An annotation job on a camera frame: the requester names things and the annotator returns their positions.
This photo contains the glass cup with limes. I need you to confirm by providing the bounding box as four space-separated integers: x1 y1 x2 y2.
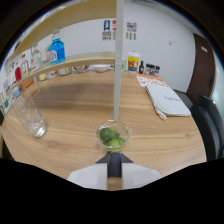
95 119 133 155

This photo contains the yellow cup with white lid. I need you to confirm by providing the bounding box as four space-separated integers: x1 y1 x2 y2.
127 50 141 73

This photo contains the white pouch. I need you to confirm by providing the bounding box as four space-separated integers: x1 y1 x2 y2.
144 83 193 120

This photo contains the clear glass with ice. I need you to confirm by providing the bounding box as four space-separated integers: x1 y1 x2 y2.
11 88 47 138

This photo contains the black chair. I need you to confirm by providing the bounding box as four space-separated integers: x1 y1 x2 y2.
190 93 224 162

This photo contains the orange printed paper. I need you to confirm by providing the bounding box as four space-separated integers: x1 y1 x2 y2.
135 73 168 88

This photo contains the dark sauce bottle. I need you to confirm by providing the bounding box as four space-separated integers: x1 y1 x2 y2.
138 60 145 75

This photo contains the two-tier wood and white rack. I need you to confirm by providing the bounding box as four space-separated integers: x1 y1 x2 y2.
1 0 125 122

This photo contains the brown door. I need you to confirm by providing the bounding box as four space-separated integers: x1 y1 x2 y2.
185 33 214 104

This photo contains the blue liquid bottle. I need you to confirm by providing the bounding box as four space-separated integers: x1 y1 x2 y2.
48 29 67 66

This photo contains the multicolour poster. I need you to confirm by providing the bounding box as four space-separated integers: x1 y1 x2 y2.
126 21 138 33

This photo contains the blue poster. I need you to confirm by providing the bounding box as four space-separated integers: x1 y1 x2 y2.
103 19 111 32

